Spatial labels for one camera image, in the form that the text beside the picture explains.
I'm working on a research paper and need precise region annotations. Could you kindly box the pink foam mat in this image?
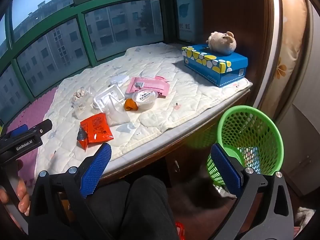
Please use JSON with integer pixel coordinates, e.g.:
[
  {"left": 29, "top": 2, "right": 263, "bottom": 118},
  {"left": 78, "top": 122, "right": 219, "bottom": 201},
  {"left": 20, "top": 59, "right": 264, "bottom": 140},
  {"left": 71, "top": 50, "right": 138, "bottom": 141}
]
[{"left": 4, "top": 85, "right": 62, "bottom": 190}]

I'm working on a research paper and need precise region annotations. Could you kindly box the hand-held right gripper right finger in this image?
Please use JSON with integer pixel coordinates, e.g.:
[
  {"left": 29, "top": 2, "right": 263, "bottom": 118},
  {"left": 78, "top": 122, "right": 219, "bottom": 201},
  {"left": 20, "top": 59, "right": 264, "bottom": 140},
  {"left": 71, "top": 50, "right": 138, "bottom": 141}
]
[{"left": 211, "top": 143, "right": 295, "bottom": 240}]

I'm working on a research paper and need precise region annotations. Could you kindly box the green window frame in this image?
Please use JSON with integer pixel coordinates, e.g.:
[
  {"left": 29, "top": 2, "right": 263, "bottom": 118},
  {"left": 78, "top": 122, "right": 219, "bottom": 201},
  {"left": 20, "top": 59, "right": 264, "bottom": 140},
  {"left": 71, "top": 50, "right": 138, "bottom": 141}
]
[{"left": 0, "top": 0, "right": 203, "bottom": 128}]

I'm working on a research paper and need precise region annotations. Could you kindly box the clear plastic tray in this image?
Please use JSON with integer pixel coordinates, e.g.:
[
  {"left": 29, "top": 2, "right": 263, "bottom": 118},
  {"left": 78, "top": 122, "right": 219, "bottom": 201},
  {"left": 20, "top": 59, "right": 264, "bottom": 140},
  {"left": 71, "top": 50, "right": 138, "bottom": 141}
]
[{"left": 93, "top": 84, "right": 125, "bottom": 112}]

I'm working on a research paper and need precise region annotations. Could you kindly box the person's dark trouser leg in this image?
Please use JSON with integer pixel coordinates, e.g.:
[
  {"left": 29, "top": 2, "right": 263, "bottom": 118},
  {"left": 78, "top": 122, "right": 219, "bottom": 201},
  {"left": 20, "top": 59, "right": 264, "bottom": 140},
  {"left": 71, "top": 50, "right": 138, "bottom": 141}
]
[{"left": 85, "top": 175, "right": 178, "bottom": 240}]

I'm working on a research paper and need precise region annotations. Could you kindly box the floral curtain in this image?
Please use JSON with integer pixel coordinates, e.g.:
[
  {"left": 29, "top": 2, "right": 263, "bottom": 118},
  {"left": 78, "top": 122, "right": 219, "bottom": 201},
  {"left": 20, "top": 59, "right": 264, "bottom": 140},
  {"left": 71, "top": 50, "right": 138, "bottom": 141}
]
[{"left": 265, "top": 0, "right": 309, "bottom": 120}]

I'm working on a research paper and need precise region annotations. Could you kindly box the red snack packet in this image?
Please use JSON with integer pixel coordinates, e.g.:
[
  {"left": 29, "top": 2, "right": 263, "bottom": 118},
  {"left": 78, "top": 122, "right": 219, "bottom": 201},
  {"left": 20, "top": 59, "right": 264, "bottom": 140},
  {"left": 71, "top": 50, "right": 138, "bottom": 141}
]
[{"left": 77, "top": 113, "right": 114, "bottom": 152}]

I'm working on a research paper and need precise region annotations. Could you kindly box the clear plastic dome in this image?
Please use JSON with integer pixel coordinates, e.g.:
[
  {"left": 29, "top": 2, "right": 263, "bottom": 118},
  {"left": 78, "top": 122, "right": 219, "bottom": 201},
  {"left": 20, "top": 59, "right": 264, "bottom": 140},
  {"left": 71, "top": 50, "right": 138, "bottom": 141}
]
[{"left": 74, "top": 89, "right": 97, "bottom": 119}]

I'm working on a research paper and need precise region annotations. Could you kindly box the person's left hand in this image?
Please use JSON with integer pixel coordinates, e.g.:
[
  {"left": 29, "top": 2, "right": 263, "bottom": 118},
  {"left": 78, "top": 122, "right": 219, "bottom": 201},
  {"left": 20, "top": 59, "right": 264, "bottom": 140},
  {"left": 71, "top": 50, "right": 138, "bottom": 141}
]
[{"left": 0, "top": 159, "right": 32, "bottom": 217}]

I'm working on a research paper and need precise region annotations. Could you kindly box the white foam block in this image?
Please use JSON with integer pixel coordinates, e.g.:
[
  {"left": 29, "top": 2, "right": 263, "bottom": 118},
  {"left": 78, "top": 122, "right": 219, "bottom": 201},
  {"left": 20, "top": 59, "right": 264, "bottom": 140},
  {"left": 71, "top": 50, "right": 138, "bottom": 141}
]
[{"left": 109, "top": 74, "right": 130, "bottom": 85}]

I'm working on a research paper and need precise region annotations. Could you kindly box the red plastic object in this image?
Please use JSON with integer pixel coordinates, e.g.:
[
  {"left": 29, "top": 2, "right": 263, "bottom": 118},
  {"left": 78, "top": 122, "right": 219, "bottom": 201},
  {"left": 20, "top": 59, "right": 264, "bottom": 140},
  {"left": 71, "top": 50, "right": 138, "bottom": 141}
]
[{"left": 175, "top": 221, "right": 185, "bottom": 240}]

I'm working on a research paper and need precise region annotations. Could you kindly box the beige tissue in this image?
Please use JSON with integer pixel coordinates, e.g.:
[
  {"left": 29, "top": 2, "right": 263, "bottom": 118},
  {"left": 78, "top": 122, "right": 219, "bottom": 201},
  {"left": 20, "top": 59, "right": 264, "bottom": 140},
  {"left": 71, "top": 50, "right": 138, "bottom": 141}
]
[{"left": 71, "top": 87, "right": 88, "bottom": 103}]

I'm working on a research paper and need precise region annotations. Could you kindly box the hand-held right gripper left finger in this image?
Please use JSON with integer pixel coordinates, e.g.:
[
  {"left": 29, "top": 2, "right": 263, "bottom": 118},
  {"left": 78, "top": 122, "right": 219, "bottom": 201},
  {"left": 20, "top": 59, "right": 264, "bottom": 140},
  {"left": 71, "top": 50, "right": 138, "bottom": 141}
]
[{"left": 28, "top": 142, "right": 125, "bottom": 240}]

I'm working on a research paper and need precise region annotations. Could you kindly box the brown wooden alcove frame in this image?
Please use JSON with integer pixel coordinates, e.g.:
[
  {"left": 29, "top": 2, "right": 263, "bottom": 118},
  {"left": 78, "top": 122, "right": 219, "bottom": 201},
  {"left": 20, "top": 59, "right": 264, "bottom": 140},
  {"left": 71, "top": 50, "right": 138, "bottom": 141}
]
[{"left": 202, "top": 0, "right": 283, "bottom": 110}]

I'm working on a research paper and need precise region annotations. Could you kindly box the white box blue logo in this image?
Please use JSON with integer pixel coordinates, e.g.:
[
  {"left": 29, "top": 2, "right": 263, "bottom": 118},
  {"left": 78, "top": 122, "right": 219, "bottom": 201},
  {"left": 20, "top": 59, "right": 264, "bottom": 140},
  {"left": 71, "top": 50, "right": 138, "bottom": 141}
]
[{"left": 177, "top": 0, "right": 203, "bottom": 43}]

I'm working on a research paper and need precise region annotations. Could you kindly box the cream quilted blanket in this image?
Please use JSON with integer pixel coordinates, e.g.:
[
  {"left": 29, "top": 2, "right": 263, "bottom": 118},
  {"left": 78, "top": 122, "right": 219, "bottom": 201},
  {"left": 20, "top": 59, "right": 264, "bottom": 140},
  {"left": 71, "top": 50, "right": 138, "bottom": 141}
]
[{"left": 35, "top": 42, "right": 252, "bottom": 175}]

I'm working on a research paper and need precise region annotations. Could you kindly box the white crumpled bag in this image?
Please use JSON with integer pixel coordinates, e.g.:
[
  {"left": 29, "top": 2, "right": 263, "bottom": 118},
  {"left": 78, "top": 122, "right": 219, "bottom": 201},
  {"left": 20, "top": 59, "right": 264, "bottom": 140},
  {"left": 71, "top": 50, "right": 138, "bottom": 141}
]
[{"left": 296, "top": 206, "right": 315, "bottom": 230}]

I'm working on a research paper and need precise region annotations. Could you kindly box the blue dotted box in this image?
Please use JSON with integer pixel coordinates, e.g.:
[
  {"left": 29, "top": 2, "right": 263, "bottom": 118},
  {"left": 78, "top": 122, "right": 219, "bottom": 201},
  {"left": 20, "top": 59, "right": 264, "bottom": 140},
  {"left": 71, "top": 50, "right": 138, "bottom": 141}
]
[{"left": 182, "top": 44, "right": 248, "bottom": 88}]

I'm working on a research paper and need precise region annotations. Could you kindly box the pink snack packet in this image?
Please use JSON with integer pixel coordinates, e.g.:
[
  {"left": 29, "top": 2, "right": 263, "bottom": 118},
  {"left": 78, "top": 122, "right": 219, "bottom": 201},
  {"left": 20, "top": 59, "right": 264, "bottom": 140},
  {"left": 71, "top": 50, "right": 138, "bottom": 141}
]
[{"left": 126, "top": 76, "right": 170, "bottom": 99}]

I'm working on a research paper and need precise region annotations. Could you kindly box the light cabinet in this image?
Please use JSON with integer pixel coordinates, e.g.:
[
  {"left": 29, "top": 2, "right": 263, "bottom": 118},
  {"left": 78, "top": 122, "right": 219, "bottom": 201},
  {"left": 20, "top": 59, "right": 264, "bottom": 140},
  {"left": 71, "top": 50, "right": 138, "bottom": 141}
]
[{"left": 282, "top": 102, "right": 320, "bottom": 195}]

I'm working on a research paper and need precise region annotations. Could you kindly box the green mesh wastebasket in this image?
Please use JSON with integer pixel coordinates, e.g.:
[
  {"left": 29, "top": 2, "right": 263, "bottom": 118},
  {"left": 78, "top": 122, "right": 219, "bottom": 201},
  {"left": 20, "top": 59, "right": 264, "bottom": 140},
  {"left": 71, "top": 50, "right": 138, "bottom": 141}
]
[{"left": 206, "top": 105, "right": 284, "bottom": 200}]

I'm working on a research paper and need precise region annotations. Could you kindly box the beige plush toy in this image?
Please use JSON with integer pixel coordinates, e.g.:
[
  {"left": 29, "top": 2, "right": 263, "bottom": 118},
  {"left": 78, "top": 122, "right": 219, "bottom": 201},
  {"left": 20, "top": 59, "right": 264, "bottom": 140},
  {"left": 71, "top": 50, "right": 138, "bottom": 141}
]
[{"left": 206, "top": 31, "right": 237, "bottom": 55}]

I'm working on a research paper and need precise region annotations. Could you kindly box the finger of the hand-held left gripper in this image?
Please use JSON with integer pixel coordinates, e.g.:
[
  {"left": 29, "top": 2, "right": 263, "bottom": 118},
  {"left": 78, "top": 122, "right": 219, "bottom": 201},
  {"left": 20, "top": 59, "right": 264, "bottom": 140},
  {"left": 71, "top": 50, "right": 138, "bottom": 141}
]
[
  {"left": 5, "top": 124, "right": 29, "bottom": 138},
  {"left": 25, "top": 119, "right": 53, "bottom": 137}
]

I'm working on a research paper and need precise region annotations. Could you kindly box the clear jelly cup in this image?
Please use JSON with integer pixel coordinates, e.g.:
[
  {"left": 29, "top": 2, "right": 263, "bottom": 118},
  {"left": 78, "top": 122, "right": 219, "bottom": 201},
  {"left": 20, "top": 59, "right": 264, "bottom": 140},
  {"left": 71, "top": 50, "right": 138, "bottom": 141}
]
[{"left": 132, "top": 89, "right": 157, "bottom": 110}]

